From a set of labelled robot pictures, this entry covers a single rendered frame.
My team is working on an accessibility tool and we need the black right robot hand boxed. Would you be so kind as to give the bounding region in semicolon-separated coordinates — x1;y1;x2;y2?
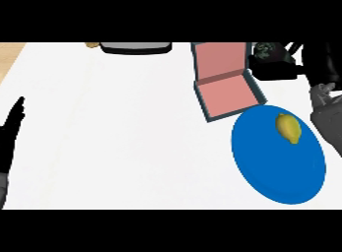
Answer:
284;41;342;93

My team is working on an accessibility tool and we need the pink open cardboard box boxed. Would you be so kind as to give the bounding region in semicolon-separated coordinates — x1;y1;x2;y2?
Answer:
190;41;269;123

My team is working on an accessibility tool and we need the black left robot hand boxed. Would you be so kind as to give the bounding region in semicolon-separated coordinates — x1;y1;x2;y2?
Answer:
0;95;28;181

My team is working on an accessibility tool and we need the yellow-green eggplant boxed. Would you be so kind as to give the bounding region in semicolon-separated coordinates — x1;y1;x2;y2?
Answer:
274;112;304;146

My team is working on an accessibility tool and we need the blue round plate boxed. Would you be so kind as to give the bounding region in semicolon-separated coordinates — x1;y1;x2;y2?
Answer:
229;104;327;206

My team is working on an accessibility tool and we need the dark appliance with green marks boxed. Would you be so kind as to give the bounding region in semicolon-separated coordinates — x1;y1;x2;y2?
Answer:
249;41;301;82

